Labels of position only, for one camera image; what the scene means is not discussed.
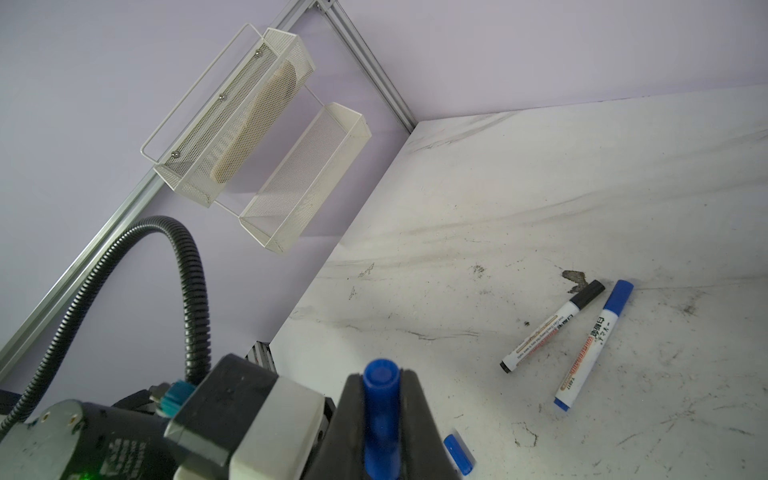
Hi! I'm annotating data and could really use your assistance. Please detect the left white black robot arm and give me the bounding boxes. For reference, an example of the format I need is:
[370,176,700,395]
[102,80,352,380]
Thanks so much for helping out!
[1,383,177,479]

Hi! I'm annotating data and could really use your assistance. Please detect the white marker pen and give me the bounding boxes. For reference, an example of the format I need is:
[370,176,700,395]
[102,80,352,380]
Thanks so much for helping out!
[554,280,634,412]
[500,280,605,374]

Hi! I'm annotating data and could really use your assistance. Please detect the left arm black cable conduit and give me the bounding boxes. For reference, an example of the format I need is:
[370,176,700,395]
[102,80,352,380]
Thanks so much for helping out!
[0,215,212,439]

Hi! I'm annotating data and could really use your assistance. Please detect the beige cloth in basket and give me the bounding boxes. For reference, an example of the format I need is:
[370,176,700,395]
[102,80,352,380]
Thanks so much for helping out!
[210,61,297,184]

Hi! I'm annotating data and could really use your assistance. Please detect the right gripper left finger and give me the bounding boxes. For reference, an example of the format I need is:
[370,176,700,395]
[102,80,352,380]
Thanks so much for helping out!
[305,374,366,480]

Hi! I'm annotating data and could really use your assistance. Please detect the blue pen cap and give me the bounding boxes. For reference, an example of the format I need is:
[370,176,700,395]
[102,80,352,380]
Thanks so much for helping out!
[362,359,401,480]
[443,429,476,477]

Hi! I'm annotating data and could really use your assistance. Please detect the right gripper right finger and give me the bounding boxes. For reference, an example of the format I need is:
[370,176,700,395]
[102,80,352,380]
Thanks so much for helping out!
[399,369,459,480]

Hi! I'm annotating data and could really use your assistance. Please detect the upper white mesh shelf basket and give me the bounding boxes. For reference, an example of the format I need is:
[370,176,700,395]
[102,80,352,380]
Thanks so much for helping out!
[140,24,315,207]

